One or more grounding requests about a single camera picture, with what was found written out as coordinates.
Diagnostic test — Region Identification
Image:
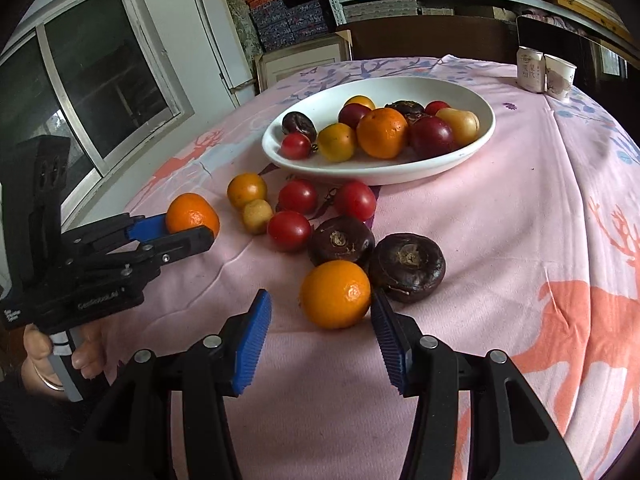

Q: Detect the red cherry tomato with stem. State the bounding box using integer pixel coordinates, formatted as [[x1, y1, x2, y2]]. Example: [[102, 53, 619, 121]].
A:
[[279, 132, 318, 160]]

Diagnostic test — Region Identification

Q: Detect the dark small plum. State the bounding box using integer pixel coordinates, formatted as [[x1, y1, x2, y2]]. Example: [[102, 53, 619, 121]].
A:
[[281, 110, 317, 143]]

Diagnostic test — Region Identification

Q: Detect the small orange kumquat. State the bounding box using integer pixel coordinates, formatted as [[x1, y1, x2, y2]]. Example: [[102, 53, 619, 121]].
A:
[[227, 172, 268, 210]]

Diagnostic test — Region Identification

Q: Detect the small tan longan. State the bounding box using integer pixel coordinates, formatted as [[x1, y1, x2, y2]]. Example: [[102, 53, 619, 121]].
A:
[[241, 198, 273, 235]]

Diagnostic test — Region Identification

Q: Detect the yellow-orange tomato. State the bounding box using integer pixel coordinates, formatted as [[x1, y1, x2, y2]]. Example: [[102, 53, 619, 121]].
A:
[[317, 122, 357, 162]]

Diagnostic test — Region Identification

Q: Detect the blue patterned boxes stack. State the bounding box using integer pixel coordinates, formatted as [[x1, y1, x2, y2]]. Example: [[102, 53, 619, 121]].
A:
[[250, 0, 329, 52]]

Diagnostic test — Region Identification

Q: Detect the person's left hand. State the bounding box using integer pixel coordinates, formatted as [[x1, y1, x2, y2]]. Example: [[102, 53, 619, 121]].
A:
[[19, 318, 122, 401]]

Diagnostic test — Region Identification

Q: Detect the window with white frame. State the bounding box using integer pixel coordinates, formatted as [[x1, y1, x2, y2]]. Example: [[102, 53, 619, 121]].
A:
[[1, 0, 193, 220]]

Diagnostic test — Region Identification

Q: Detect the white panel leaning on wall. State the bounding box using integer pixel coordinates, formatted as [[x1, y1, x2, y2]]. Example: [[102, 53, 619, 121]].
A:
[[194, 0, 255, 108]]

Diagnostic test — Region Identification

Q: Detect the small orange fruit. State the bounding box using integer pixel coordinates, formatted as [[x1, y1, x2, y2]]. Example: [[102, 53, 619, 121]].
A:
[[345, 96, 375, 110]]

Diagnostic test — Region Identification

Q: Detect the framed board leaning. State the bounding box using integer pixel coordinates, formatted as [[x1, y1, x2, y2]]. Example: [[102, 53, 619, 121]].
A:
[[254, 30, 352, 92]]

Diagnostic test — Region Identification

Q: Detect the pale yellow-pink plum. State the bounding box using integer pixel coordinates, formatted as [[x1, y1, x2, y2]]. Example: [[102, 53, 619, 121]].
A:
[[436, 107, 480, 148]]

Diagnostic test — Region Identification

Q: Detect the large red plum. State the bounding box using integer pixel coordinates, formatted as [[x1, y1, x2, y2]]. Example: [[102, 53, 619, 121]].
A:
[[409, 116, 457, 159]]

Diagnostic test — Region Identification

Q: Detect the white oval plate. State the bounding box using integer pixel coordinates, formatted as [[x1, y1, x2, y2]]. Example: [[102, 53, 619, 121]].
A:
[[262, 76, 496, 185]]

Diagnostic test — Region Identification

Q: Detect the large orange mandarin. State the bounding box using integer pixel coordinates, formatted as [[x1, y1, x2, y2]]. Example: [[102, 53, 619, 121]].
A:
[[356, 107, 409, 160]]

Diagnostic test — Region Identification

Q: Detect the dark wooden cabinet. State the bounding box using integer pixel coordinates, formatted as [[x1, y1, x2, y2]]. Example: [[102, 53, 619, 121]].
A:
[[338, 15, 518, 64]]

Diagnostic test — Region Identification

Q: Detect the dark red cherry tomato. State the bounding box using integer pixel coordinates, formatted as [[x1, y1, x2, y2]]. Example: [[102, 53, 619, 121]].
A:
[[337, 103, 371, 130]]

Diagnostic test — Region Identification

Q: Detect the pink deer print tablecloth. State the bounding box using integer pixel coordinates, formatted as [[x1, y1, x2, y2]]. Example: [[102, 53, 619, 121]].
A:
[[98, 54, 640, 480]]

